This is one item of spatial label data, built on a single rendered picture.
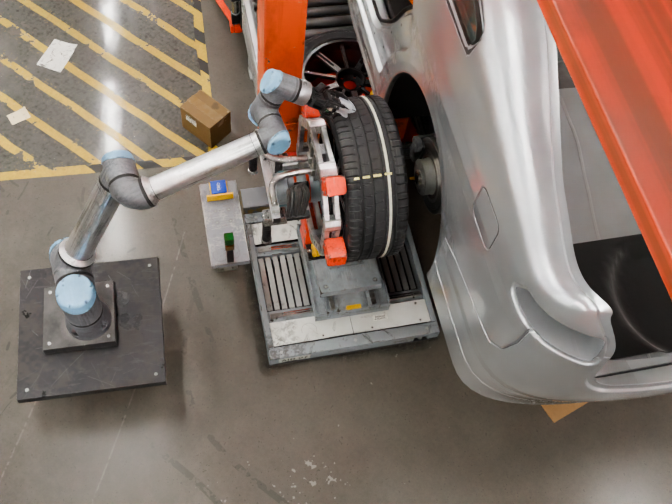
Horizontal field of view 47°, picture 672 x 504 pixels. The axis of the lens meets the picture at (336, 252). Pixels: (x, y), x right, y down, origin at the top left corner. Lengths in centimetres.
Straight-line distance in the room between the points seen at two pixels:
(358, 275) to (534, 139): 157
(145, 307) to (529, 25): 201
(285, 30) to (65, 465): 205
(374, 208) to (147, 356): 120
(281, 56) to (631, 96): 252
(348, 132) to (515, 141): 78
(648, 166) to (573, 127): 269
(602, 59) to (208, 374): 314
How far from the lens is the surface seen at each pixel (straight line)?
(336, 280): 359
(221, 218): 348
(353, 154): 282
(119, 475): 356
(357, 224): 285
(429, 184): 313
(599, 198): 324
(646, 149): 61
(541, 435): 378
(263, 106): 280
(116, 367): 338
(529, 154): 226
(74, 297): 319
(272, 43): 302
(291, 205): 285
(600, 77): 64
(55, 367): 344
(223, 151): 274
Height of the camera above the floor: 343
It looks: 61 degrees down
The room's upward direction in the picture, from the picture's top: 11 degrees clockwise
